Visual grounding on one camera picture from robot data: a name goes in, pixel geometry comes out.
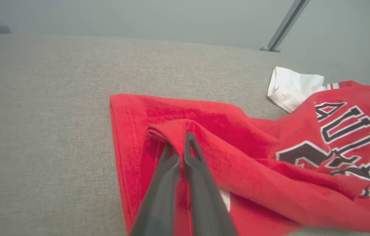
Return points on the red white jersey shirt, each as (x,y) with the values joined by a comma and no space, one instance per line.
(254,164)

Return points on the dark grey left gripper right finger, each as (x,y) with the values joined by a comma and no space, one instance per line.
(204,203)

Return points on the grey fabric sofa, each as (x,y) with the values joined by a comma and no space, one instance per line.
(40,114)

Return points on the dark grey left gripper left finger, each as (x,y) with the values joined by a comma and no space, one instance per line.
(162,196)

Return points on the grey partition frame post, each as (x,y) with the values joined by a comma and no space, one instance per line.
(285,24)

